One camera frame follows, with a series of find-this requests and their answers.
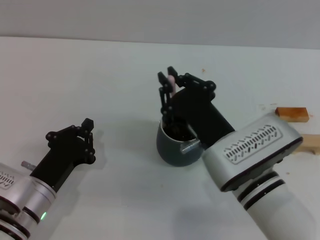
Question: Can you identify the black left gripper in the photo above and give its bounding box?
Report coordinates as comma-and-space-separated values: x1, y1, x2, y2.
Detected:
29, 117, 97, 194

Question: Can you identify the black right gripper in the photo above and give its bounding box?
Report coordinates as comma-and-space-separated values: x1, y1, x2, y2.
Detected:
157, 65, 236, 151

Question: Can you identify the dark grey ceramic cup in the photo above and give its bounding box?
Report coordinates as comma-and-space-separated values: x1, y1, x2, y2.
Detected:
156, 119, 203, 168

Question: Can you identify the stained wooden block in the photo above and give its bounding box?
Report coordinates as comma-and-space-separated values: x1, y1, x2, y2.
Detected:
274, 106, 310, 124

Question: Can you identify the dark coffee liquid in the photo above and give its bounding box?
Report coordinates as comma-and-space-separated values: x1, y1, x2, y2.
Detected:
164, 120, 195, 141

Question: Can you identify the plain wooden block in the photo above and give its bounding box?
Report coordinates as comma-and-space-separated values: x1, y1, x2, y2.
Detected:
294, 134, 320, 156

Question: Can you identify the pink handled metal spoon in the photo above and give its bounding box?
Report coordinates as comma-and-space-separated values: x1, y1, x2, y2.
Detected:
166, 74, 177, 100

